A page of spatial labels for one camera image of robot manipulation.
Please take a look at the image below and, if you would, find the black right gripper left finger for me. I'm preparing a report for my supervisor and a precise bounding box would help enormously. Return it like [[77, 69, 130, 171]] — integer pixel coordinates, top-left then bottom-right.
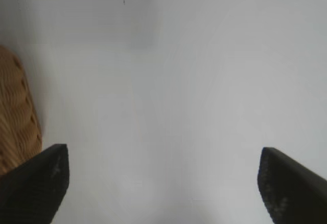
[[0, 143, 71, 224]]

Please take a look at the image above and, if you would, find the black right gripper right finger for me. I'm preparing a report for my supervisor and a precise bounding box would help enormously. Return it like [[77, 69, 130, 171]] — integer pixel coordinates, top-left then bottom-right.
[[257, 146, 327, 224]]

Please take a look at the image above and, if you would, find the tan woven wicker basket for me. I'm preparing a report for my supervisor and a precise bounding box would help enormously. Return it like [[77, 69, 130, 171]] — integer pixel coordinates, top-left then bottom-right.
[[0, 44, 43, 176]]

